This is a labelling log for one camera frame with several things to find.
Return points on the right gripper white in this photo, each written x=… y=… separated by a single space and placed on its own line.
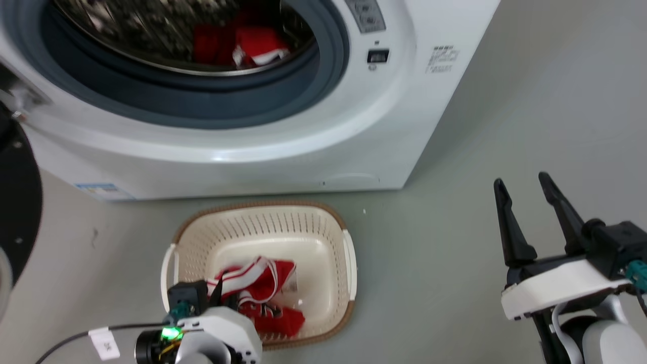
x=556 y=285

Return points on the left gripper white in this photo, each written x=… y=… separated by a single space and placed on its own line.
x=230 y=328

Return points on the red white striped garment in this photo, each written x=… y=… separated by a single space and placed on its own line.
x=268 y=290

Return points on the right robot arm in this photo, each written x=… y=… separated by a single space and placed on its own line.
x=596 y=333

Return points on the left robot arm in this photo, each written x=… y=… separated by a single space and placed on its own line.
x=162 y=349

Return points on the cream plastic laundry basket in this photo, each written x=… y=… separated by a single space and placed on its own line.
x=313 y=247

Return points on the white front-load washing machine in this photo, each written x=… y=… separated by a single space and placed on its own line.
x=283 y=146

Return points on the black round washing machine door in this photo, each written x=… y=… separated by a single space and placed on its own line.
x=17 y=202

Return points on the blue white energy sticker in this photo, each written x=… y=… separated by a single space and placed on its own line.
x=103 y=190

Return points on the red white garment in drum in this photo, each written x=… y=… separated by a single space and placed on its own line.
x=252 y=44

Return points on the black camera box left wrist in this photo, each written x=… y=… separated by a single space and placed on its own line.
x=187 y=298

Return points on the black camera box wrist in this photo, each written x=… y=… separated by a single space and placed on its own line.
x=187 y=298
x=616 y=242

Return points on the black camera box right wrist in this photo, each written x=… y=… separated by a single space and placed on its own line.
x=616 y=242

